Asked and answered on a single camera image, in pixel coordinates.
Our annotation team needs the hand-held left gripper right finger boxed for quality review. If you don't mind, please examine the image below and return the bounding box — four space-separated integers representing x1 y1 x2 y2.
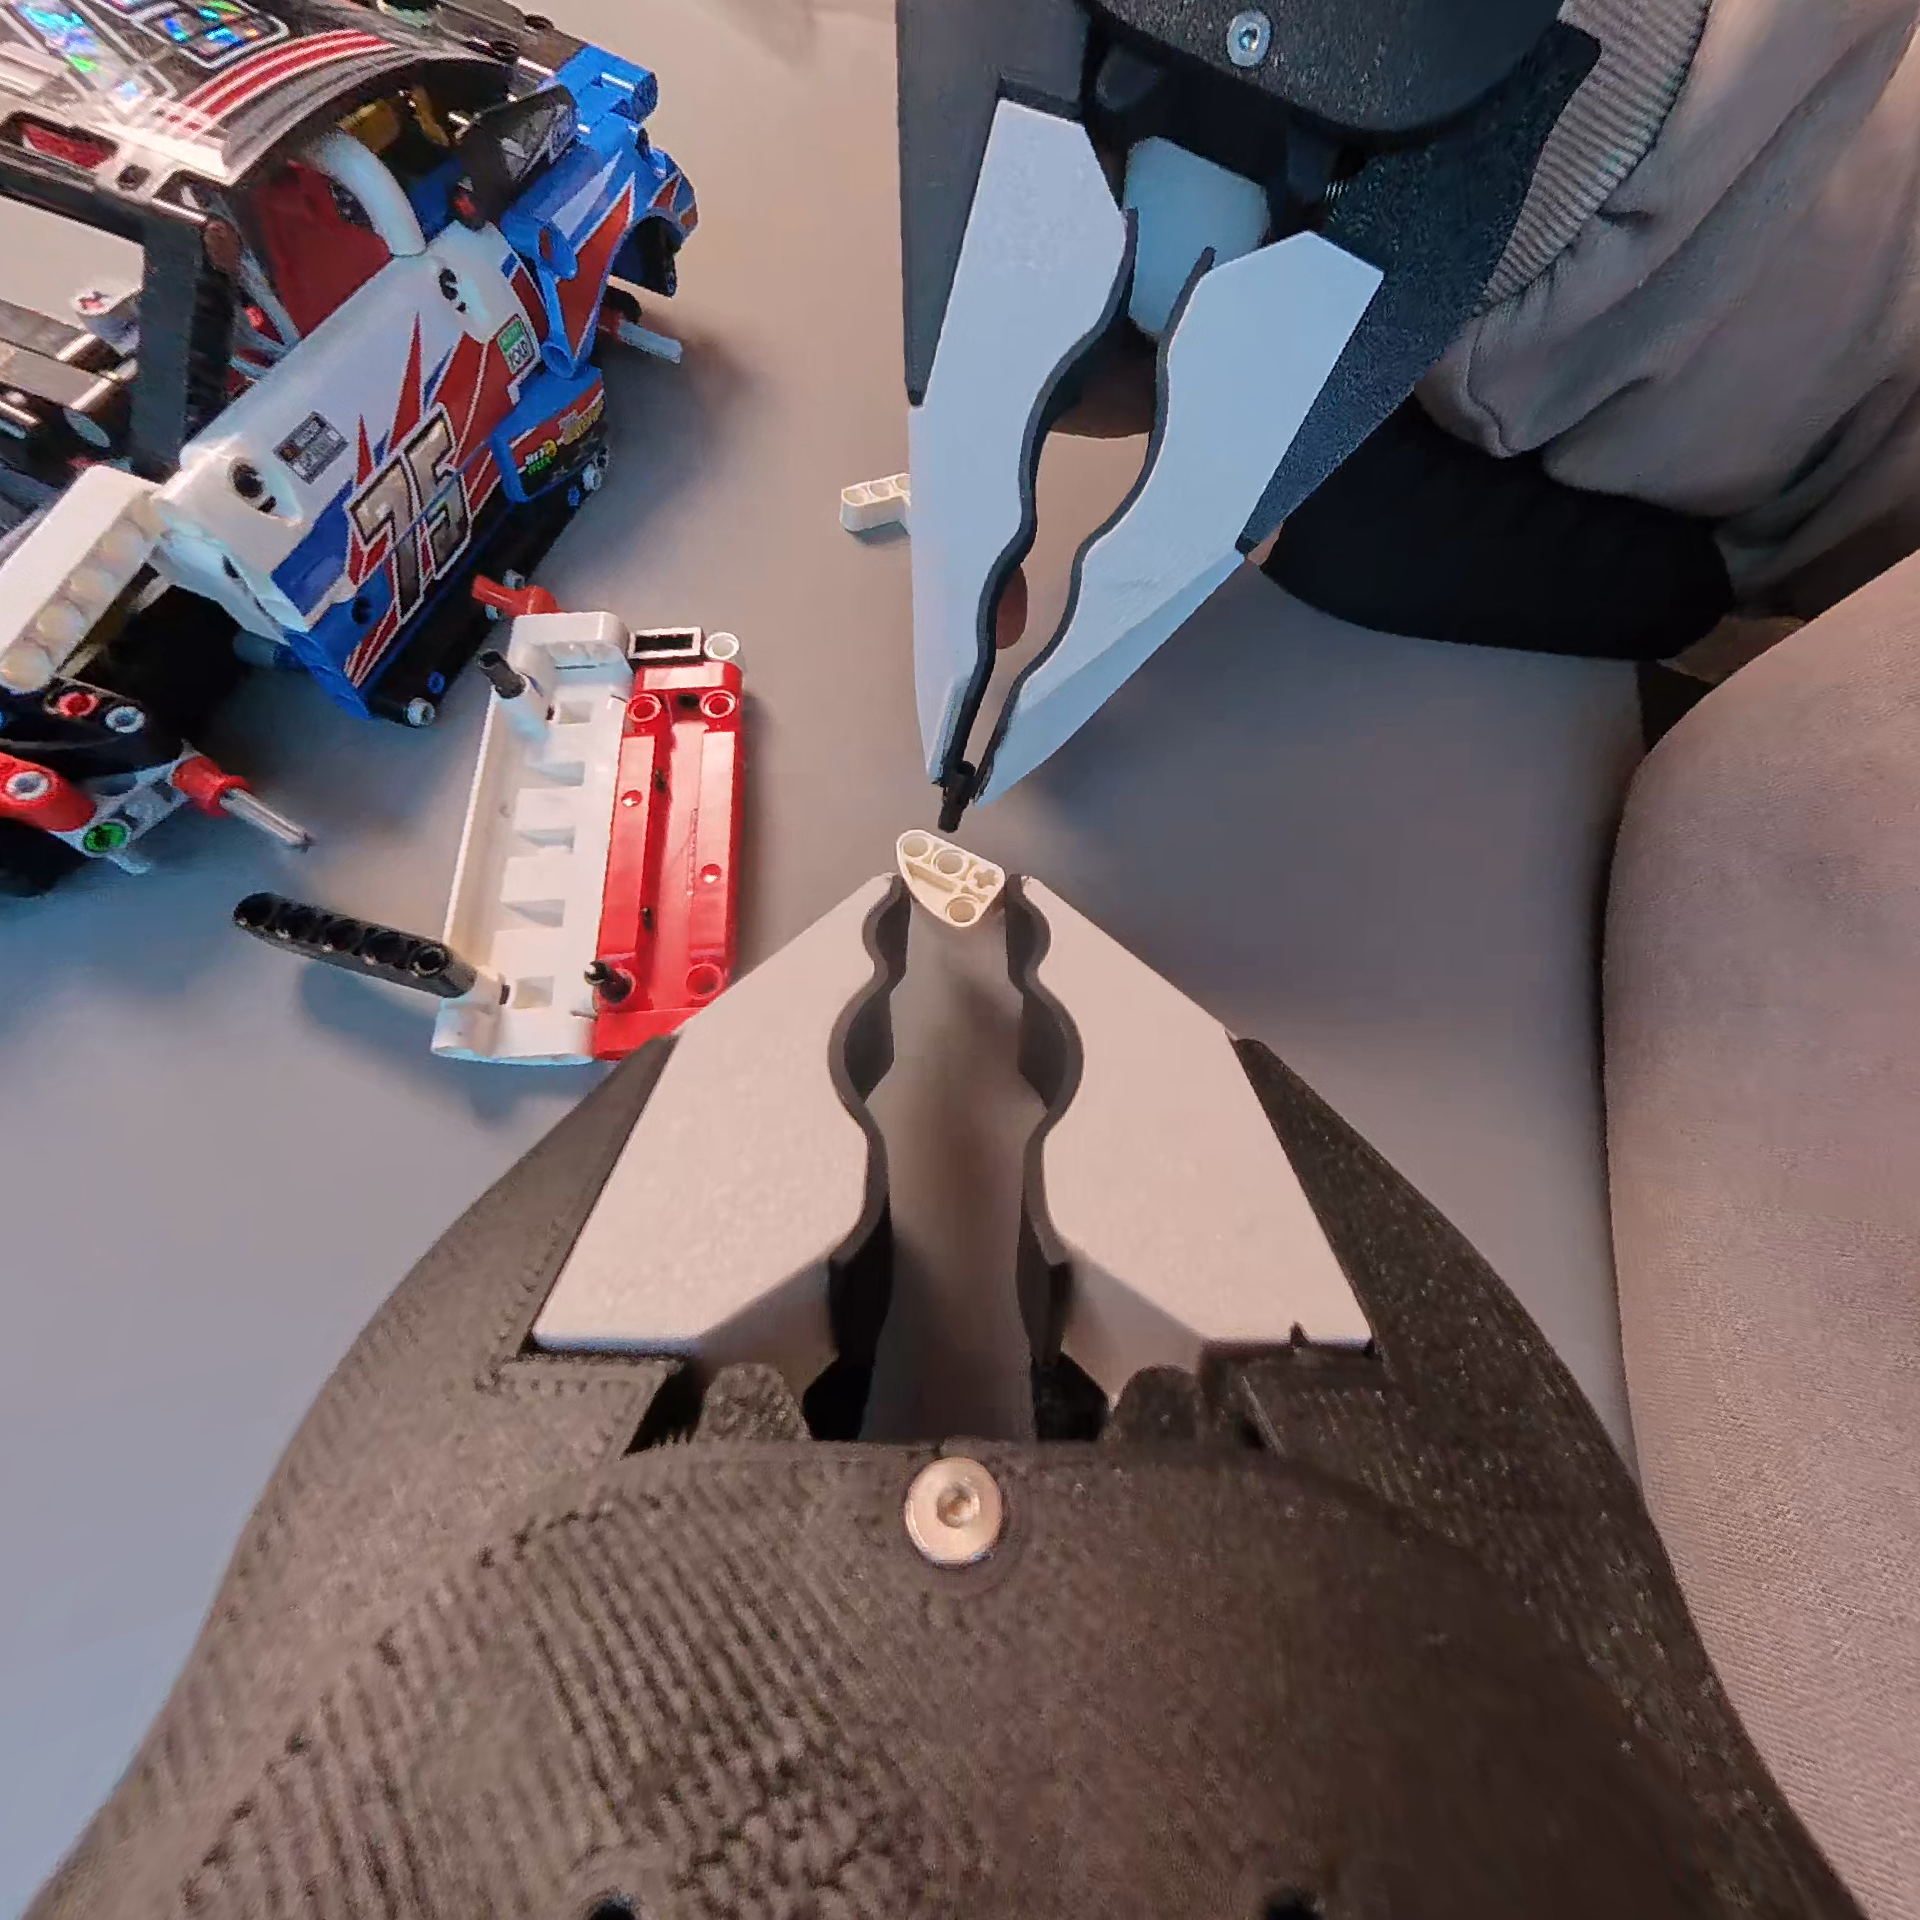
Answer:
1005 874 1376 1411

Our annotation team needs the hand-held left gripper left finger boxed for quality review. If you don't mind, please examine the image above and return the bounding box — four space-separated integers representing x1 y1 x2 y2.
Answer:
531 874 914 1404

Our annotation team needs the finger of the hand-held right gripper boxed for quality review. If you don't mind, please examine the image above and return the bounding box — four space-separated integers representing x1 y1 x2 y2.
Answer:
904 94 1138 790
974 233 1386 803

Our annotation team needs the white triangular lego piece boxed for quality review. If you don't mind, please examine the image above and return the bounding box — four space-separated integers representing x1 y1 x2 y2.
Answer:
894 829 1005 933

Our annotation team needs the person's right forearm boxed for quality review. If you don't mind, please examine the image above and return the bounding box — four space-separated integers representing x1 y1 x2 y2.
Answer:
1416 0 1920 460

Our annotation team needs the red and white lego panel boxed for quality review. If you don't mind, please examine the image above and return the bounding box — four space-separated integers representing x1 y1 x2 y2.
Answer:
431 574 746 1067

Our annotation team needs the black lego beam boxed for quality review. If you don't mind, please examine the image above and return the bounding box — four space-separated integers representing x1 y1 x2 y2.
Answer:
231 891 479 1003

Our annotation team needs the blue white red lego car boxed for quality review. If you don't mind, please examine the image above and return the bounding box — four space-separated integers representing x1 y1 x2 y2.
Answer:
0 0 702 903

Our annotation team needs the dark cloth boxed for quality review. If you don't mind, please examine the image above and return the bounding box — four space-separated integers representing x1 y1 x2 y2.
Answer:
1265 406 1735 663

